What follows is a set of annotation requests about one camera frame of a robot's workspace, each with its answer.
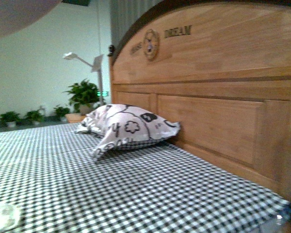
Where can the pink plastic dustpan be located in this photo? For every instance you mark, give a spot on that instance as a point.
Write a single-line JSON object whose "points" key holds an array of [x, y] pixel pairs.
{"points": [[16, 15]]}

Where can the far wooden nightstand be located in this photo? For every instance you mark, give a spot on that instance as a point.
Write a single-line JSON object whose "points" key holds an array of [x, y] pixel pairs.
{"points": [[74, 117]]}

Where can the black white checkered bedsheet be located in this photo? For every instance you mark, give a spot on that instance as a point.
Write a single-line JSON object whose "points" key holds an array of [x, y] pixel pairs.
{"points": [[51, 175]]}

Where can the white floor lamp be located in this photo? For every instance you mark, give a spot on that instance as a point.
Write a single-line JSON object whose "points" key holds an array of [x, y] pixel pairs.
{"points": [[95, 67]]}

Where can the wooden bed headboard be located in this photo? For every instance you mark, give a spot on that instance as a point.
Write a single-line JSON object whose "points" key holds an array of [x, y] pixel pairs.
{"points": [[222, 68]]}

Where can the large potted green plant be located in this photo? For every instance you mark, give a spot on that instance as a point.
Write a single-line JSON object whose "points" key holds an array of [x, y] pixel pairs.
{"points": [[84, 96]]}

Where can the crumpled white paper trash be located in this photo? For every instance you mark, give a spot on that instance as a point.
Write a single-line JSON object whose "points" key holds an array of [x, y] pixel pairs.
{"points": [[9, 216]]}

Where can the patterned white pillow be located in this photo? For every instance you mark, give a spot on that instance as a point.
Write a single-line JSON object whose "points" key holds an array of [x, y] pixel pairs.
{"points": [[126, 127]]}

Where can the small potted plant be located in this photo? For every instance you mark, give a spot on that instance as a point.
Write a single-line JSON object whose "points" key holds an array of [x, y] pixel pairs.
{"points": [[61, 111], [10, 118], [34, 116]]}

